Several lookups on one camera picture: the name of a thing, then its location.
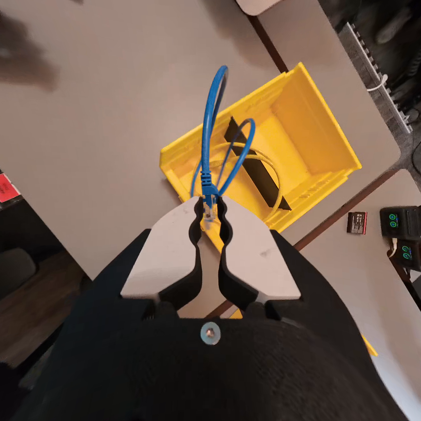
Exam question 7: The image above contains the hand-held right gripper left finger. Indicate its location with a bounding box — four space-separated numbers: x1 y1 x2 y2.
119 197 202 304

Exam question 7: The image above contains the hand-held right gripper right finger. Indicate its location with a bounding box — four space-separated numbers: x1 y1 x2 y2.
217 196 303 312

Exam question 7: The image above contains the yellow ethernet cable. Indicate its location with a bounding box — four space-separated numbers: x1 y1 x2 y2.
210 142 285 218

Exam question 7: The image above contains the blue ethernet cable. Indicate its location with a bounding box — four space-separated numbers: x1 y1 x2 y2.
190 65 256 221

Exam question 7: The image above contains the yellow plastic bin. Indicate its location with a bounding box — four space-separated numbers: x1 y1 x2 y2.
159 61 363 254
361 333 379 358

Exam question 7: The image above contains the black bin divider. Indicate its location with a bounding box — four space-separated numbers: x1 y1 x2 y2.
224 116 293 212

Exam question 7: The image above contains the black battery with red label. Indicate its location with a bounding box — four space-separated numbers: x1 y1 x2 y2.
346 211 369 235

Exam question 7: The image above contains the red badge in clear holder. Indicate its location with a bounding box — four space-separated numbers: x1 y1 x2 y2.
0 173 21 203

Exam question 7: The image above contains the white power strip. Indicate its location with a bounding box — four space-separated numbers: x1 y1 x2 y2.
338 22 414 134

